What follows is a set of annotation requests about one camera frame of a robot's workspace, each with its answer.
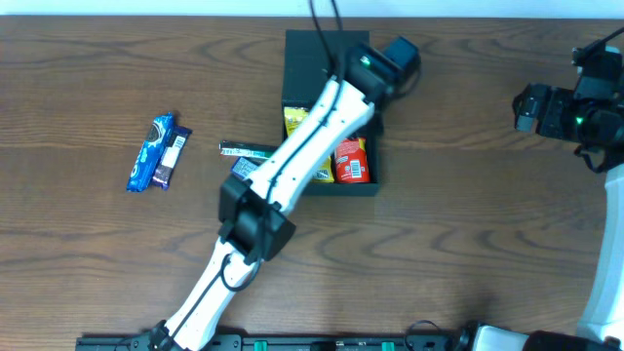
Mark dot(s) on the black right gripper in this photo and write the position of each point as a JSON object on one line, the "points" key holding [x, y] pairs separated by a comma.
{"points": [[528, 108]]}

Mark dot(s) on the red soda can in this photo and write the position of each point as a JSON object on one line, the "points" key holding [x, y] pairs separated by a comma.
{"points": [[351, 161]]}

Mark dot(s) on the black gift box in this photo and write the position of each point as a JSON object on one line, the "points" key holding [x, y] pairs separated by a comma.
{"points": [[305, 76]]}

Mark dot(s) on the yellow snack bag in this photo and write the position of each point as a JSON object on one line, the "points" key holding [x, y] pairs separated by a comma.
{"points": [[293, 118]]}

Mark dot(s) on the small blue snack packet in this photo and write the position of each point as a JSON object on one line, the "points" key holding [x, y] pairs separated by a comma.
{"points": [[243, 167]]}

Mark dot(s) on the green candy bar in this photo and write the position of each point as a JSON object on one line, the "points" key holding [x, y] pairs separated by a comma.
{"points": [[246, 149]]}

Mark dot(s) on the purple chocolate bar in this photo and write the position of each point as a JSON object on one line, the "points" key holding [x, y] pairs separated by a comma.
{"points": [[163, 173]]}

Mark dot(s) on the blue Oreo cookie pack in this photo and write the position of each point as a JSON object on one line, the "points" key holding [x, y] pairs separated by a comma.
{"points": [[151, 151]]}

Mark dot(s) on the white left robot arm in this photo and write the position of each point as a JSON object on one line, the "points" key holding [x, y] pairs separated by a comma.
{"points": [[254, 211]]}

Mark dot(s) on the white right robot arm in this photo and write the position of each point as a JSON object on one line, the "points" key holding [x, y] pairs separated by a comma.
{"points": [[591, 116]]}

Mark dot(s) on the black mounting rail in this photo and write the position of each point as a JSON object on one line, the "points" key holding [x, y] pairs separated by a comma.
{"points": [[235, 342]]}

